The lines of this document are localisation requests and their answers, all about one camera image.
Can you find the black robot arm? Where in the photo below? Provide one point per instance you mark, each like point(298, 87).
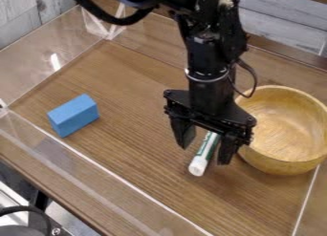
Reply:
point(215, 40)

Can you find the brown wooden bowl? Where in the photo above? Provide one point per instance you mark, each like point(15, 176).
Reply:
point(290, 135)

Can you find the green white dry-erase marker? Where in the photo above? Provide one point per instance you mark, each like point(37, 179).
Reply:
point(205, 154)

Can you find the blue foam block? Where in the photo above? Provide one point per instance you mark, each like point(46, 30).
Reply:
point(73, 115)

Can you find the black metal bracket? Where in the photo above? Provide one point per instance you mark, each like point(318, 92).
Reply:
point(37, 222)

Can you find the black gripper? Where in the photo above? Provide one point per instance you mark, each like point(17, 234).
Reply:
point(207, 106)

